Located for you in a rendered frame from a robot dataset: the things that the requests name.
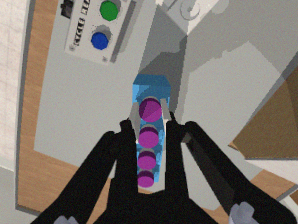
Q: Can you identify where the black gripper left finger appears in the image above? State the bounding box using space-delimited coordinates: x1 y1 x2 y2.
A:
30 102 141 224

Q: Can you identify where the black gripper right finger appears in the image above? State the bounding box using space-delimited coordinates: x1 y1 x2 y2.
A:
160 98 297 224

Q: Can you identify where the purple cylindrical cap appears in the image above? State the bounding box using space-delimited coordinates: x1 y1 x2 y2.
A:
139 127 159 148
139 98 162 122
138 171 154 188
137 151 156 170

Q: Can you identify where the grey flat mat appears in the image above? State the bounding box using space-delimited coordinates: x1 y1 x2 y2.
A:
34 0 298 181

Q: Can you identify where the grey button panel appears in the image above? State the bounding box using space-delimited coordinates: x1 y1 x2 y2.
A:
60 0 135 66

